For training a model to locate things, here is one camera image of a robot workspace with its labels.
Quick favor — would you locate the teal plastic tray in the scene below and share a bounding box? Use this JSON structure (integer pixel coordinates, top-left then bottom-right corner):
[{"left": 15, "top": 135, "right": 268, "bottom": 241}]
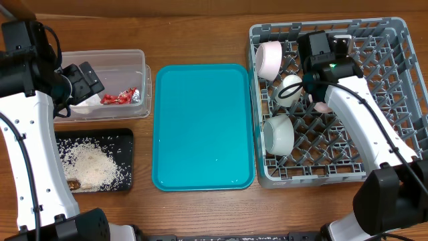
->
[{"left": 152, "top": 64, "right": 255, "bottom": 191}]

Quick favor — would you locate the white paper cup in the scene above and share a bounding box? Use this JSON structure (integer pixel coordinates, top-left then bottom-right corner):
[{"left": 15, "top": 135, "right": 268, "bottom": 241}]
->
[{"left": 274, "top": 75, "right": 302, "bottom": 108}]

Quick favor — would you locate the pink small bowl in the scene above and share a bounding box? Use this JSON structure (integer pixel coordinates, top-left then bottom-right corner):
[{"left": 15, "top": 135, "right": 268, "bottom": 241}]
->
[{"left": 255, "top": 41, "right": 282, "bottom": 81}]

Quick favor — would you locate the clear plastic bin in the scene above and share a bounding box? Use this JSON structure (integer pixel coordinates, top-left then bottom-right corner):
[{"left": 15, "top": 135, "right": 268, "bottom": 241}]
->
[{"left": 54, "top": 50, "right": 152, "bottom": 123}]

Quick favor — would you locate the grey dishwasher rack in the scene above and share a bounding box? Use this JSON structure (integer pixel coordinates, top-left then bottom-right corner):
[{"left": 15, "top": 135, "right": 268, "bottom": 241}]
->
[{"left": 247, "top": 17, "right": 427, "bottom": 189}]

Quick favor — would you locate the red snack wrapper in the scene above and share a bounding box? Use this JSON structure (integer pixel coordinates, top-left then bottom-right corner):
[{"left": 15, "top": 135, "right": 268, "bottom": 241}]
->
[{"left": 100, "top": 87, "right": 140, "bottom": 105}]

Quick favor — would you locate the white tissue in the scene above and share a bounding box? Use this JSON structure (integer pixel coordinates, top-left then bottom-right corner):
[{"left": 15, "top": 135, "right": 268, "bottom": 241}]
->
[{"left": 71, "top": 94, "right": 101, "bottom": 114}]

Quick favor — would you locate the pink plate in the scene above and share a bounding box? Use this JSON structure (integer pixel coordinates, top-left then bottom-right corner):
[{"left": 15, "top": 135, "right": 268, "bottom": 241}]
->
[{"left": 308, "top": 94, "right": 333, "bottom": 113}]

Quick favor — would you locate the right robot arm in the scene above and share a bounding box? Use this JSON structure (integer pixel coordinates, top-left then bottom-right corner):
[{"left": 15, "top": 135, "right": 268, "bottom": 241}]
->
[{"left": 297, "top": 31, "right": 427, "bottom": 240}]

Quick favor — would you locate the rice pile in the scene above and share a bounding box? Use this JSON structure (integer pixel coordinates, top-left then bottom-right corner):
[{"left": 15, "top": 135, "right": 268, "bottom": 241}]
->
[{"left": 58, "top": 137, "right": 132, "bottom": 193}]

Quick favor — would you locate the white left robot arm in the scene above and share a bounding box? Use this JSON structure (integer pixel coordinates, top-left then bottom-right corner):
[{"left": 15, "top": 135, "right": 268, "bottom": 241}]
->
[{"left": 1, "top": 20, "right": 144, "bottom": 241}]

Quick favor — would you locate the metal bowl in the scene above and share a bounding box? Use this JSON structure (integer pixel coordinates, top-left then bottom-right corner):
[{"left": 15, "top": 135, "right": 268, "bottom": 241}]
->
[{"left": 263, "top": 114, "right": 294, "bottom": 156}]

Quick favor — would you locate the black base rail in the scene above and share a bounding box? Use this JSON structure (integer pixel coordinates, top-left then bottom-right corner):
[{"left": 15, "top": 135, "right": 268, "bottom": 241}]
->
[{"left": 133, "top": 226, "right": 330, "bottom": 241}]

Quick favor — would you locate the brown food piece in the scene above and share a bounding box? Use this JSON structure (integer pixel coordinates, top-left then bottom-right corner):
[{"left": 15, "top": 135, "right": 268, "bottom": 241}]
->
[{"left": 67, "top": 180, "right": 81, "bottom": 191}]

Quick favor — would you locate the black tray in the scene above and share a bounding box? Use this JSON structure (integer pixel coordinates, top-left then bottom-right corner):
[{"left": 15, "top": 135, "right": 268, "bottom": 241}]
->
[{"left": 56, "top": 129, "right": 134, "bottom": 191}]

